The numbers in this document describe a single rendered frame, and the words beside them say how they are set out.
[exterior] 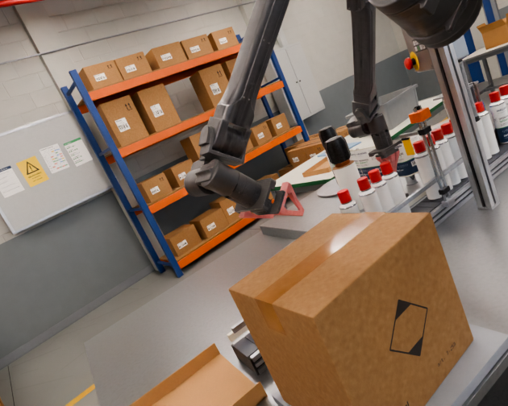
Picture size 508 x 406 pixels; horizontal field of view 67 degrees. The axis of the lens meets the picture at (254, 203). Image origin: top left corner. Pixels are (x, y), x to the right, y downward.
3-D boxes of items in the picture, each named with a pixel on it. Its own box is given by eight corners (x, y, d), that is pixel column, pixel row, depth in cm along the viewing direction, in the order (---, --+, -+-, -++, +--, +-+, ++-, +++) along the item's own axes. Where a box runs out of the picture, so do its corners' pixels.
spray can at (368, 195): (383, 234, 121) (360, 175, 116) (396, 234, 116) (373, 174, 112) (372, 242, 119) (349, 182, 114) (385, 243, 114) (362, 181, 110)
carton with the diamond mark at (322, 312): (372, 312, 91) (331, 212, 85) (475, 339, 71) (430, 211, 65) (283, 401, 77) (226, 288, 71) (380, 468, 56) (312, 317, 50)
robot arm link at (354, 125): (360, 109, 118) (372, 93, 122) (332, 118, 127) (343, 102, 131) (379, 138, 122) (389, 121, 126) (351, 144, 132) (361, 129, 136)
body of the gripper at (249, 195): (249, 187, 83) (221, 171, 79) (279, 181, 74) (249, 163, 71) (240, 215, 81) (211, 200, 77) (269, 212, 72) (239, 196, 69)
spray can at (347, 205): (365, 246, 118) (342, 187, 113) (378, 248, 113) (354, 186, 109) (354, 255, 115) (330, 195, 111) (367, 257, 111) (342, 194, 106)
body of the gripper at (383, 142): (368, 159, 128) (361, 138, 126) (388, 147, 132) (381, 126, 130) (384, 156, 122) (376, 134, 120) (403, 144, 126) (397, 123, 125)
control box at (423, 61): (444, 60, 124) (426, 2, 120) (470, 55, 108) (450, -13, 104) (414, 73, 126) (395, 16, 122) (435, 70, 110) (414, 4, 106)
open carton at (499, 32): (480, 52, 565) (472, 27, 557) (493, 44, 588) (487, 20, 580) (510, 42, 530) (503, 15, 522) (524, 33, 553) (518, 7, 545)
